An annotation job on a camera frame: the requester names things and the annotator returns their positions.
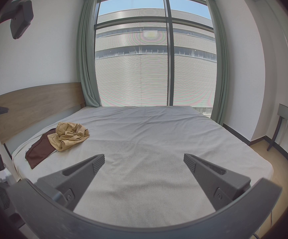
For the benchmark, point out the grey-green curtain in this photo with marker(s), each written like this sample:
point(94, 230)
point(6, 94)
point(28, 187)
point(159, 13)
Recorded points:
point(219, 71)
point(86, 58)

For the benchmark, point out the bed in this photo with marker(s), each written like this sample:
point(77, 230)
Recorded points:
point(146, 133)

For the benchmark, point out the brown shorts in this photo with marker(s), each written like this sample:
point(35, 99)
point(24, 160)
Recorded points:
point(38, 150)

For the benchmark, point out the tan shorts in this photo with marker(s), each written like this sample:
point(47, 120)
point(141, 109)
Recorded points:
point(69, 136)

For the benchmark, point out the grey side table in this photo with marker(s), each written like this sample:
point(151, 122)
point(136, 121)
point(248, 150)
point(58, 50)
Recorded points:
point(287, 113)

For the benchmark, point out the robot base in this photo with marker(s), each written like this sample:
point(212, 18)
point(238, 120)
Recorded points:
point(1, 198)

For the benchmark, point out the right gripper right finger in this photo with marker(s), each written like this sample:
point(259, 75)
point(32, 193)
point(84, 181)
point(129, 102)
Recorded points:
point(208, 183)

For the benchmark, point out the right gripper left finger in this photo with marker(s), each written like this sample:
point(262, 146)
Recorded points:
point(79, 183)

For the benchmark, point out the window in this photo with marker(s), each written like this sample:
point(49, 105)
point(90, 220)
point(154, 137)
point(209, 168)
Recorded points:
point(134, 71)

